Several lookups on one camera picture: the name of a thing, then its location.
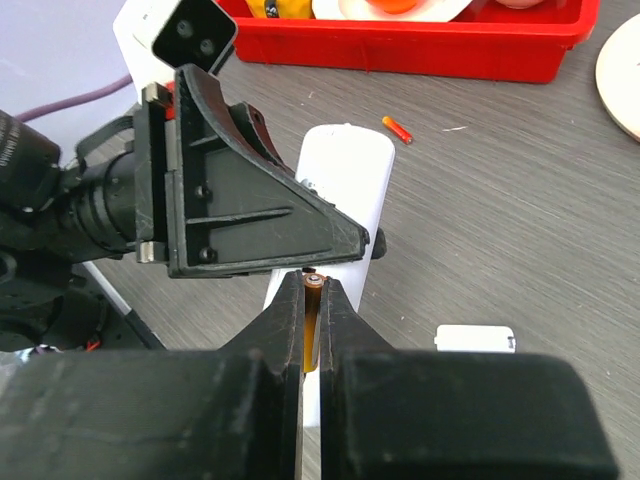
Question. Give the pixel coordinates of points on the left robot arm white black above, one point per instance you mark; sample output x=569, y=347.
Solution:
x=45, y=300

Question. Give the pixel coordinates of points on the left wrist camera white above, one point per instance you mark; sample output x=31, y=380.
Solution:
x=157, y=38

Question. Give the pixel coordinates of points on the white battery cover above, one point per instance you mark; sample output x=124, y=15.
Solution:
x=475, y=338

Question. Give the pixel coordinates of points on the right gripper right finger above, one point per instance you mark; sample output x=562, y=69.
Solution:
x=388, y=413

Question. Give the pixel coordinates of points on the pink beige plate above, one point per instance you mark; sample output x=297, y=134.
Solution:
x=617, y=76

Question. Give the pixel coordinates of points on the white paper plate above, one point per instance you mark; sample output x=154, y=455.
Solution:
x=427, y=11

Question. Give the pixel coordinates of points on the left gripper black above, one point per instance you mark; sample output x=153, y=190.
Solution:
x=232, y=207

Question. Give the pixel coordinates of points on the white remote control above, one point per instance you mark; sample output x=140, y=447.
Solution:
x=350, y=167

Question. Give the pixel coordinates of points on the red orange battery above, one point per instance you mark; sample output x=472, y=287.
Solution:
x=398, y=130

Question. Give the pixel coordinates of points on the red plastic bin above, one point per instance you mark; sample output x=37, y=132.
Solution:
x=492, y=42

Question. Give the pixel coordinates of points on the orange bowl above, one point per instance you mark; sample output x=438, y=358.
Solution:
x=394, y=7

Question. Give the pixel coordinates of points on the yellow mug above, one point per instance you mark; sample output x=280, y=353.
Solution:
x=284, y=9

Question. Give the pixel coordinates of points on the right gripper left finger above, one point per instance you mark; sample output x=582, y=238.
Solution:
x=232, y=413

